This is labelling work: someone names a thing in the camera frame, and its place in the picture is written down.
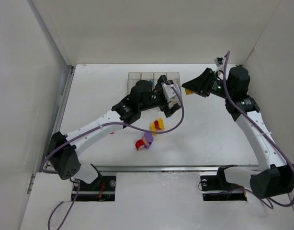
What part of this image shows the orange yellow lego piece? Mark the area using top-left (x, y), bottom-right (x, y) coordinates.
top-left (185, 89), bottom-right (195, 95)

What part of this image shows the yellow lego stack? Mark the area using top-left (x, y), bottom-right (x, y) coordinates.
top-left (151, 118), bottom-right (165, 136)

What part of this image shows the red purple lego stack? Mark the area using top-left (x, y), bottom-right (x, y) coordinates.
top-left (135, 132), bottom-right (154, 151)

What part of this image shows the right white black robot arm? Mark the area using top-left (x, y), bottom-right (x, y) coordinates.
top-left (182, 66), bottom-right (294, 199)

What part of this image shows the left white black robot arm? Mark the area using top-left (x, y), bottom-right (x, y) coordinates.
top-left (44, 75), bottom-right (184, 185)

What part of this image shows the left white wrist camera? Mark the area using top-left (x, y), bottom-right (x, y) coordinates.
top-left (162, 83), bottom-right (181, 102)

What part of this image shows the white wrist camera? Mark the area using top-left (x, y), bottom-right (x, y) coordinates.
top-left (162, 83), bottom-right (181, 102)
top-left (214, 56), bottom-right (226, 71)

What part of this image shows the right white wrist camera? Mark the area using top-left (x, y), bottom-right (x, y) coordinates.
top-left (214, 56), bottom-right (226, 71)

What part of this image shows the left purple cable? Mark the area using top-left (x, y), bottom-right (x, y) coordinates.
top-left (40, 81), bottom-right (185, 230)

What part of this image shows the metal rail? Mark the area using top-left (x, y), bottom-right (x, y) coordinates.
top-left (45, 165), bottom-right (273, 173)

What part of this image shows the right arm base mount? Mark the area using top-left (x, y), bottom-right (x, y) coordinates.
top-left (198, 165), bottom-right (247, 202)

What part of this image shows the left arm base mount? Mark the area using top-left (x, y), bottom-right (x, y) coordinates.
top-left (71, 164), bottom-right (116, 202)

